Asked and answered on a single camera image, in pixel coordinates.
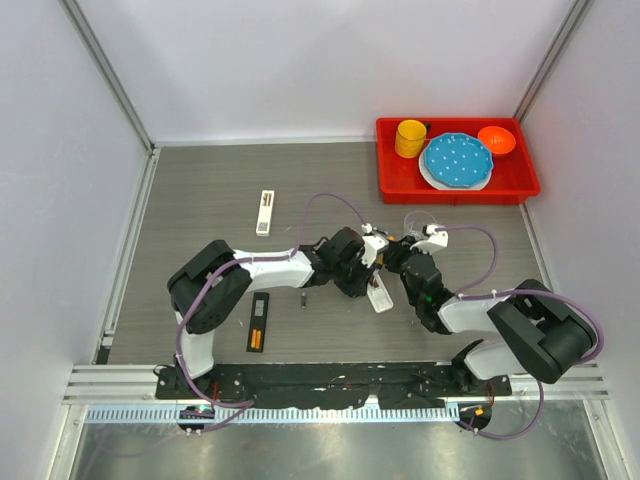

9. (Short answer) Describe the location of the wide white remote control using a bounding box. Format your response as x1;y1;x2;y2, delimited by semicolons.
366;271;394;314

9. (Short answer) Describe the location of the slim white remote control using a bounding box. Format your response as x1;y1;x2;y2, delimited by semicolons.
255;190;275;237

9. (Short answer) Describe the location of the orange battery pair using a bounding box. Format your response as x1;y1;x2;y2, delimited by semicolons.
251;329;262;350

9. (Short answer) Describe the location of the black remote control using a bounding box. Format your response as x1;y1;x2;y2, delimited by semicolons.
246;292;270;353

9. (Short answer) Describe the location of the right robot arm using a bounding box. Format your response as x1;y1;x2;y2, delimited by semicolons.
383;236;602;395

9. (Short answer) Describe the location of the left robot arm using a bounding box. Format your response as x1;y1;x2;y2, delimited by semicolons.
167;225;389;399

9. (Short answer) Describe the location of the clear plastic cup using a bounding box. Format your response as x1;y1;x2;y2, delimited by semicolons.
403;210;436;240

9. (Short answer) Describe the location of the white plate under blue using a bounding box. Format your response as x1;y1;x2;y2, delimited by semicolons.
419;153;492;191

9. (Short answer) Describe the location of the blue dotted plate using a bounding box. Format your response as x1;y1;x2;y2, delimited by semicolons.
421;133;494;187

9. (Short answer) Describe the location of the yellow cup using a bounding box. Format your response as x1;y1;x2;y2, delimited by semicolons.
394;119;430;159

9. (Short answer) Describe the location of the red plastic bin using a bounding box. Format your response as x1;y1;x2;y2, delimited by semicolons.
376;117;540;205

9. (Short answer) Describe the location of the orange bowl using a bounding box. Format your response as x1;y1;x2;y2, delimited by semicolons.
477;126;516;156

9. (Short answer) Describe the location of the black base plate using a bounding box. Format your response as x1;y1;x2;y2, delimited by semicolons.
154;360;514;412

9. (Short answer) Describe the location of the perforated metal rail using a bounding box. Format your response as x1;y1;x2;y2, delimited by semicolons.
85;402;459;425

